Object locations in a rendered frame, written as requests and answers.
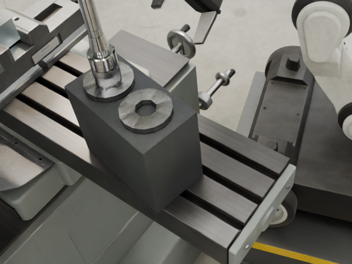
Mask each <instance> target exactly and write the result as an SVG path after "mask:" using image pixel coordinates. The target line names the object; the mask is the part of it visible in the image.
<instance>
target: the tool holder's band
mask: <svg viewBox="0 0 352 264"><path fill-rule="evenodd" d="M86 55H87V58H88V60H89V61H90V63H92V64H95V65H104V64H107V63H109V62H111V61H112V60H113V59H114V58H115V56H116V51H115V47H114V46H113V45H112V44H111V43H109V46H108V48H107V52H106V53H105V54H103V55H96V54H94V52H92V51H91V50H90V48H89V49H88V50H87V53H86Z"/></svg>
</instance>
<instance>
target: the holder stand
mask: <svg viewBox="0 0 352 264"><path fill-rule="evenodd" d="M116 55H117V59H118V63H119V67H120V71H121V74H122V80H121V81H120V83H119V84H118V85H116V86H115V87H112V88H108V89H104V88H101V87H99V86H97V85H96V83H95V80H94V76H93V73H92V70H91V69H89V70H88V71H86V72H85V73H83V74H82V75H80V76H79V77H77V78H76V79H74V80H73V81H71V82H70V83H68V84H67V85H65V87H64V88H65V91H66V93H67V95H68V98H69V101H70V103H71V106H72V108H73V111H74V113H75V116H76V118H77V121H78V123H79V126H80V129H81V131H82V134H83V136H84V139H85V141H86V144H87V146H88V149H89V150H90V151H91V152H93V153H94V154H95V155H96V156H97V157H98V158H99V159H100V160H101V161H102V162H103V163H104V164H105V165H106V166H108V167H109V168H110V169H111V170H112V171H113V172H114V173H115V174H116V175H117V176H118V177H119V178H120V179H121V180H122V181H123V182H124V183H126V184H127V185H128V186H129V187H130V188H131V189H132V190H133V191H134V192H135V193H136V194H137V195H138V196H139V197H140V198H141V199H142V200H144V201H145V202H146V203H147V204H148V205H149V206H150V207H151V208H152V209H153V210H154V211H155V212H156V213H159V212H160V211H161V210H162V209H163V208H165V207H166V206H167V205H168V204H169V203H170V202H172V201H173V200H174V199H175V198H176V197H177V196H179V195H180V194H181V193H182V192H183V191H184V190H186V189H187V188H188V187H189V186H190V185H191V184H193V183H194V182H195V181H196V180H197V179H198V178H200V177H201V176H202V175H203V169H202V158H201V147H200V136H199V125H198V118H197V112H196V111H195V110H194V109H192V108H191V107H189V106H188V105H187V104H185V103H184V102H183V101H181V100H180V99H179V98H177V97H176V96H174V95H173V94H172V93H170V92H169V91H168V90H166V89H165V88H164V87H162V86H161V85H160V84H158V83H157V82H156V81H154V80H153V79H151V78H150V77H149V76H147V75H146V74H144V73H143V72H142V71H140V70H139V69H138V68H136V67H135V66H134V65H132V64H131V63H129V62H128V61H127V60H125V59H124V58H123V57H121V56H120V55H119V54H117V53H116Z"/></svg>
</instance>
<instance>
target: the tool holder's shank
mask: <svg viewBox="0 0 352 264"><path fill-rule="evenodd" d="M78 4H79V7H80V10H81V14H82V17H83V20H84V23H85V27H86V31H87V34H88V38H89V47H90V50H91V51H92V52H94V54H96V55H103V54H105V53H106V52H107V48H108V46H109V43H108V41H107V39H106V37H105V35H104V33H103V30H102V25H101V22H100V18H99V15H98V11H97V8H96V4H95V0H78Z"/></svg>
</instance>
